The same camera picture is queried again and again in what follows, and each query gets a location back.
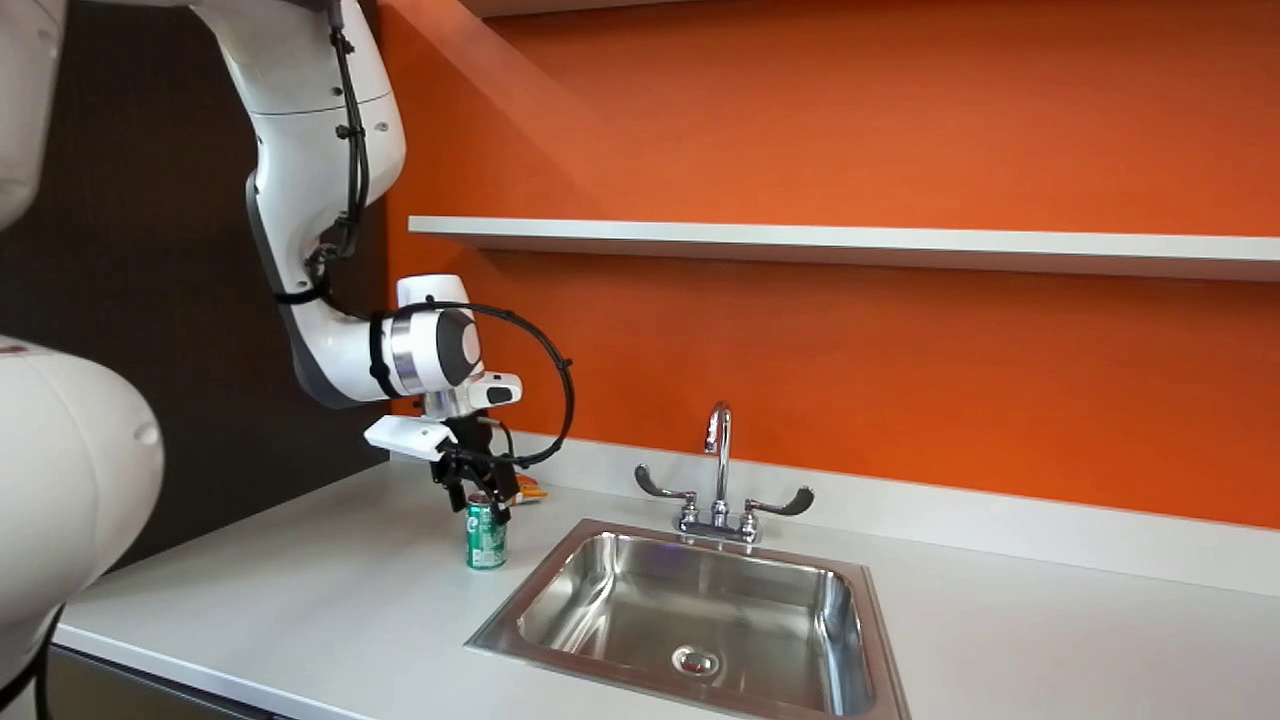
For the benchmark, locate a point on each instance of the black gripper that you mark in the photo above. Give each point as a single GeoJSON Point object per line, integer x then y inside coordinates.
{"type": "Point", "coordinates": [471, 456]}

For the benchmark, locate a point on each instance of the white lower wall shelf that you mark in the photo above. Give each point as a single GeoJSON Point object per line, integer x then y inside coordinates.
{"type": "Point", "coordinates": [984, 249]}

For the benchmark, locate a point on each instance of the chrome faucet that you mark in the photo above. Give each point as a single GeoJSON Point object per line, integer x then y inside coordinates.
{"type": "Point", "coordinates": [719, 521]}

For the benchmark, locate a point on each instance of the green soda can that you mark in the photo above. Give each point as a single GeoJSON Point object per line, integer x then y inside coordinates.
{"type": "Point", "coordinates": [485, 533]}

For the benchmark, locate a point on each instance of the dark wood cabinet panel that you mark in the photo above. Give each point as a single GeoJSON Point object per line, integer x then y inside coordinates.
{"type": "Point", "coordinates": [137, 259]}

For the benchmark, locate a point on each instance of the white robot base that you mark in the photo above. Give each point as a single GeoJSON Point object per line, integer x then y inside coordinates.
{"type": "Point", "coordinates": [80, 467]}

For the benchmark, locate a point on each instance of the stainless steel sink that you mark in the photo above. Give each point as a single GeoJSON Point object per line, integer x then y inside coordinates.
{"type": "Point", "coordinates": [735, 629]}

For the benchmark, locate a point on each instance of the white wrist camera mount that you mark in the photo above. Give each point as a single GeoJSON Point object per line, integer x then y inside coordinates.
{"type": "Point", "coordinates": [431, 427]}

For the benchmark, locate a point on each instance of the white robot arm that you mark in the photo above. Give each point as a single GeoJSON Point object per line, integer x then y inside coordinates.
{"type": "Point", "coordinates": [309, 79]}

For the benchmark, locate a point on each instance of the orange snack bag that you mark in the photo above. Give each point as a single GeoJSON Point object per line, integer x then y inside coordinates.
{"type": "Point", "coordinates": [530, 488]}

